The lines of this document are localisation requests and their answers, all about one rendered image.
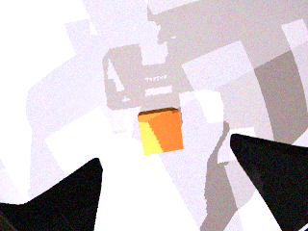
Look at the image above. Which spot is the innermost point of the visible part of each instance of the orange cube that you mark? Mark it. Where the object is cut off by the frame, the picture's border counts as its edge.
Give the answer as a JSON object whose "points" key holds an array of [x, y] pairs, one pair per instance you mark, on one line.
{"points": [[160, 131]]}

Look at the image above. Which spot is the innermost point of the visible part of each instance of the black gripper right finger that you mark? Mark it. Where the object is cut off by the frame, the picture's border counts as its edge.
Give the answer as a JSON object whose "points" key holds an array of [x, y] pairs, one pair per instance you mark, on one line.
{"points": [[279, 171]]}

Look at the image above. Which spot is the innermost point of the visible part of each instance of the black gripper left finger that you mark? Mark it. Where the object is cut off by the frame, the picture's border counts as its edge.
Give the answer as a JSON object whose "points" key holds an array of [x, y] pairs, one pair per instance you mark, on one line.
{"points": [[71, 205]]}

